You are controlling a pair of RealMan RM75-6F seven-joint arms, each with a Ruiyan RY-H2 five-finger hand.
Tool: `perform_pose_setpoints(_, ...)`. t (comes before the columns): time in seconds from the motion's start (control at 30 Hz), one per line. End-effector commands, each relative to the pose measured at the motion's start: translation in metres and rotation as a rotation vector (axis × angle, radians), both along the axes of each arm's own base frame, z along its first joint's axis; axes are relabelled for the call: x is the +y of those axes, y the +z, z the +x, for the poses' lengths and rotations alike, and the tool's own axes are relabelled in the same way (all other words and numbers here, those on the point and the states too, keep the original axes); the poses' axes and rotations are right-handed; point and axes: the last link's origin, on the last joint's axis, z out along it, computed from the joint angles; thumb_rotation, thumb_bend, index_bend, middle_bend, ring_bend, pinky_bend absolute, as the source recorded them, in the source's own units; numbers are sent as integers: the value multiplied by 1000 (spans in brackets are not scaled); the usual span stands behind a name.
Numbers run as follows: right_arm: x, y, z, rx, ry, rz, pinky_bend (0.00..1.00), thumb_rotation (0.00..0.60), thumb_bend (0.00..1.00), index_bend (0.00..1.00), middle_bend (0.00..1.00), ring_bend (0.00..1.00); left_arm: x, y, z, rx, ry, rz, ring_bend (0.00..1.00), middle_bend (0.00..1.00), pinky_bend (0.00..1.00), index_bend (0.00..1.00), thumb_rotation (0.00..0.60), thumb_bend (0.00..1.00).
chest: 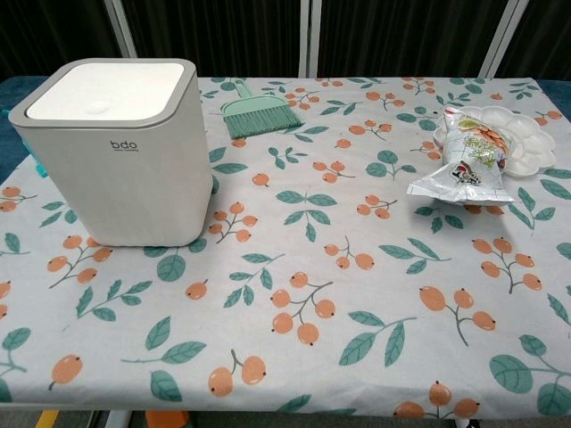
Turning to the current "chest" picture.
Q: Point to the green mini hand brush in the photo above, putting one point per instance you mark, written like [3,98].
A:
[256,117]

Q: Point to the white desktop trash bin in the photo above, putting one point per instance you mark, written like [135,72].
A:
[134,187]

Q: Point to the white plastic bin lid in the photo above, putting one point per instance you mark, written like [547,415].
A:
[107,91]

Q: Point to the white flower-shaped plate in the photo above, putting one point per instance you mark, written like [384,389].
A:
[528,142]

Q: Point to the floral fruit print tablecloth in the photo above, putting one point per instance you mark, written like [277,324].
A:
[312,267]

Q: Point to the black curtain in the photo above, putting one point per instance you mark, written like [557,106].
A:
[223,35]

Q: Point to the silver snack bag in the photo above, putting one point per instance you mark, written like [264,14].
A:
[473,165]

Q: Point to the teal tablecloth clip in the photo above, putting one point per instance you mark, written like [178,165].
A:
[39,168]

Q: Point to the grey metal frame post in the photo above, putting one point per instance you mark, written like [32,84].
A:
[502,38]
[126,31]
[310,38]

